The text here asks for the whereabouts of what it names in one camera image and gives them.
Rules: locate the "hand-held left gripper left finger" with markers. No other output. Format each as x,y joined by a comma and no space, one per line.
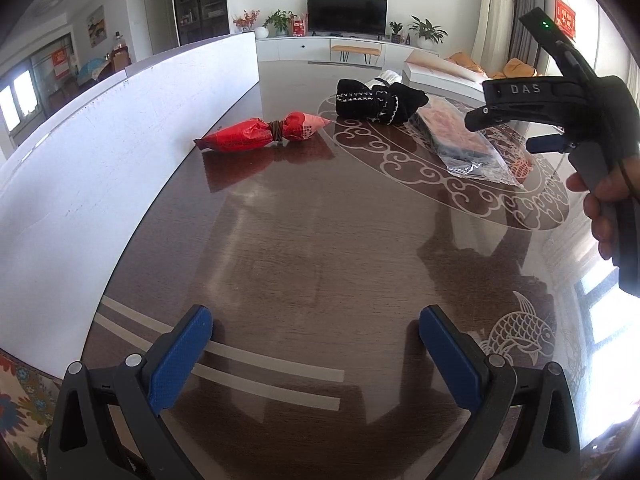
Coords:
175,360

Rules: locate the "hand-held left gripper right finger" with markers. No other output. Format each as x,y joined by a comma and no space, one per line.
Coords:
452,360

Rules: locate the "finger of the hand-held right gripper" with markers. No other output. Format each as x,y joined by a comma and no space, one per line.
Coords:
547,144
500,116

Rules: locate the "clear plastic packet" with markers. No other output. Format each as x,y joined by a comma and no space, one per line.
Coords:
460,135

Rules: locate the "black knit gloves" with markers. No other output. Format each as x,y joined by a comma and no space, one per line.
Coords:
360,102

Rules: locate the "red snack packet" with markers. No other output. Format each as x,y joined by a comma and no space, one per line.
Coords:
240,135

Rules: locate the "person's right hand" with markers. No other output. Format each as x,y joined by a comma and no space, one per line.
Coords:
605,230

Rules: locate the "orange lounge chair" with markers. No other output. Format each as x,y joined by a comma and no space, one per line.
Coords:
515,67

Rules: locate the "white flat box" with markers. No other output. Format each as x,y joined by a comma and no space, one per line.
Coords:
440,72

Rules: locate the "covered floor air conditioner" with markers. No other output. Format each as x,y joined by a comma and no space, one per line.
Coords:
492,15

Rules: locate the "large leafy potted plant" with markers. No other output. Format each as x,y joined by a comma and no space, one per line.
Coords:
425,32

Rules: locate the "small potted plant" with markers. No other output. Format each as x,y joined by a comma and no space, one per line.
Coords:
396,31

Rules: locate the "orange bench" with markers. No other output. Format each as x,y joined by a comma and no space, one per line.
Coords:
356,50

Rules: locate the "floral cloth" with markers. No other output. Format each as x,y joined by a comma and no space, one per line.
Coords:
20,410

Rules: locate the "black television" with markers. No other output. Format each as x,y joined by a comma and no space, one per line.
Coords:
347,14

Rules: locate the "white television cabinet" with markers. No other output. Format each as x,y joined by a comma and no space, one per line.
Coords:
300,47

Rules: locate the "white panel board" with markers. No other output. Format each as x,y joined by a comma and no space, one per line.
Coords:
100,160

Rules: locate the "red gift bag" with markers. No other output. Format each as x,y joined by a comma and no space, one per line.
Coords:
299,26

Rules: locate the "green potted plant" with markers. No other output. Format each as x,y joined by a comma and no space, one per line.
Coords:
280,21

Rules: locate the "white round vase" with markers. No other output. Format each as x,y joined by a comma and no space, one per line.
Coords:
261,32

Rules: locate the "red flowers in vase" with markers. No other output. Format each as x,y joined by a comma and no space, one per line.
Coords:
246,21

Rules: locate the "blue food cover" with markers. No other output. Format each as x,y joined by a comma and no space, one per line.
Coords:
92,67

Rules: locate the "red door poster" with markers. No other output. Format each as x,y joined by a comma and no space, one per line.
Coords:
61,62

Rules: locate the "dark glass display cabinet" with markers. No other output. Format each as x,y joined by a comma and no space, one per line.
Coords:
197,0

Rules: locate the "round ceiling lamp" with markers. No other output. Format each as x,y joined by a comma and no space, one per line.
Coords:
50,4

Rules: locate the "red wall hanging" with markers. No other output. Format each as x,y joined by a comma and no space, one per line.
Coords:
566,19

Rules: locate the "wall painting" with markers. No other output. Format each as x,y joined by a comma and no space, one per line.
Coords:
96,24

